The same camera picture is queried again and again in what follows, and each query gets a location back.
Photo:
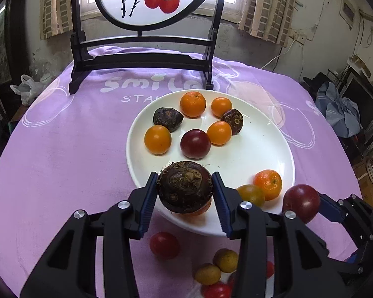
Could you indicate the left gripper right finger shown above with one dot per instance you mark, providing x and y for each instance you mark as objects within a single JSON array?
[{"x": 301, "y": 265}]

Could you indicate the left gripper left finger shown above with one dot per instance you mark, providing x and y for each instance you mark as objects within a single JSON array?
[{"x": 67, "y": 266}]

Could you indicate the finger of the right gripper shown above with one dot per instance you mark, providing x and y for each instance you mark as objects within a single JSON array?
[
  {"x": 333, "y": 211},
  {"x": 353, "y": 264}
]

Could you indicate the dark red plum front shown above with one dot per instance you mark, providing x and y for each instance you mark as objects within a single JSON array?
[{"x": 302, "y": 199}]

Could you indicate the dark red plum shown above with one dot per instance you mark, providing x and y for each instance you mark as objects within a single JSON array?
[
  {"x": 302, "y": 199},
  {"x": 195, "y": 144}
]

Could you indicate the red cherry tomato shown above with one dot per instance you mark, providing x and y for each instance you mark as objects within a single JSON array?
[
  {"x": 231, "y": 280},
  {"x": 269, "y": 269},
  {"x": 217, "y": 290}
]

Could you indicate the small mandarin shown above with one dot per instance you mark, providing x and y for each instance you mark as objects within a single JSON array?
[{"x": 270, "y": 182}]

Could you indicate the tan longan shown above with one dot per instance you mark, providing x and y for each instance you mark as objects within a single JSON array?
[
  {"x": 207, "y": 274},
  {"x": 226, "y": 260}
]

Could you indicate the olive-orange tomato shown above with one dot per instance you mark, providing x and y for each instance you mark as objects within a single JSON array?
[{"x": 252, "y": 193}]

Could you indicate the tan longan front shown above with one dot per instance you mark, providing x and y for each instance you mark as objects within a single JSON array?
[{"x": 207, "y": 274}]

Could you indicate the red cherry tomato isolated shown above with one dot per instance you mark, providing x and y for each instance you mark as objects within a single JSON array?
[{"x": 164, "y": 245}]

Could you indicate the large mandarin orange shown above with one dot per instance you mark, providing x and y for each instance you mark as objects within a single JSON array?
[
  {"x": 192, "y": 104},
  {"x": 194, "y": 210}
]

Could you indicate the dark water chestnut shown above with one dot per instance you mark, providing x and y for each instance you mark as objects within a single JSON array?
[
  {"x": 234, "y": 118},
  {"x": 182, "y": 183},
  {"x": 170, "y": 118}
]

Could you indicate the small orange fruit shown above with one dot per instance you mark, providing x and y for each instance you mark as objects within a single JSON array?
[{"x": 219, "y": 133}]

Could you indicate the small orange kumquat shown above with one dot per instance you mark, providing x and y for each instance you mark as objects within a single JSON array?
[{"x": 220, "y": 105}]

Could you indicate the yellow-orange round fruit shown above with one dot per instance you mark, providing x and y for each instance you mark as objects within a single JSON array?
[{"x": 157, "y": 139}]

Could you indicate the large mandarin orange front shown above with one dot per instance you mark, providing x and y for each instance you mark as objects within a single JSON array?
[{"x": 192, "y": 104}]

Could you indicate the dark water chestnut front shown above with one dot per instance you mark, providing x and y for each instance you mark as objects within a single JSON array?
[{"x": 170, "y": 118}]

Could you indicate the blue clothes pile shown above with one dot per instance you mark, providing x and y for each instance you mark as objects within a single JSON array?
[{"x": 340, "y": 112}]

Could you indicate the black monitor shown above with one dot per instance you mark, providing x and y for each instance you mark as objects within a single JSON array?
[{"x": 356, "y": 87}]

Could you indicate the white oval plate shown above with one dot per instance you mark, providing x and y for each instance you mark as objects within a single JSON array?
[{"x": 259, "y": 146}]

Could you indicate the white plastic bag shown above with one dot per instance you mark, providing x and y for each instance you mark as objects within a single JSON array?
[{"x": 28, "y": 89}]

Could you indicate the right beige curtain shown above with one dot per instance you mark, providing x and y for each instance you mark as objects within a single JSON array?
[{"x": 269, "y": 20}]

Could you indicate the beige curtain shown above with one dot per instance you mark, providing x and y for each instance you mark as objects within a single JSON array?
[
  {"x": 269, "y": 20},
  {"x": 55, "y": 18}
]

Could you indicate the dark wooden cabinet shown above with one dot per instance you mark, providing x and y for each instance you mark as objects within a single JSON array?
[{"x": 13, "y": 46}]

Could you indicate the left beige curtain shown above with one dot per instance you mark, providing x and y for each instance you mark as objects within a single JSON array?
[{"x": 55, "y": 18}]

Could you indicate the black framed painted screen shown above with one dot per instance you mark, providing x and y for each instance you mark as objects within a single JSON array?
[{"x": 84, "y": 63}]

